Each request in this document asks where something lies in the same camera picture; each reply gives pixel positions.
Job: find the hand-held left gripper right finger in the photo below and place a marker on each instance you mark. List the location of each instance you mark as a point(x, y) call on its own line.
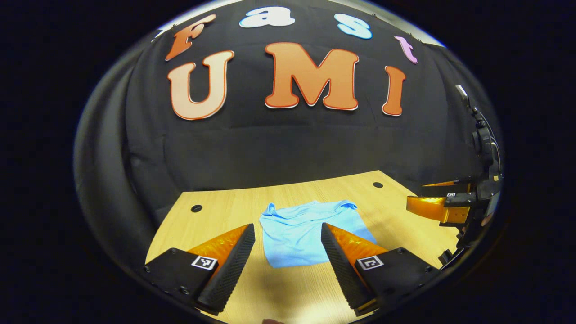
point(342, 270)

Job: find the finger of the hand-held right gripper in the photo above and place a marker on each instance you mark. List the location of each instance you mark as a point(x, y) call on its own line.
point(461, 199)
point(463, 182)

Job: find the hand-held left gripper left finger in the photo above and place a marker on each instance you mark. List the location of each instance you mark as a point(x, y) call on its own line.
point(234, 274)

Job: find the light blue T-shirt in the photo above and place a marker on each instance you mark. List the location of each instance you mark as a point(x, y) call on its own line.
point(292, 243)

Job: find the black bracket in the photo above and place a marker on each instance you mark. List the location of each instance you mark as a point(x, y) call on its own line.
point(444, 257)

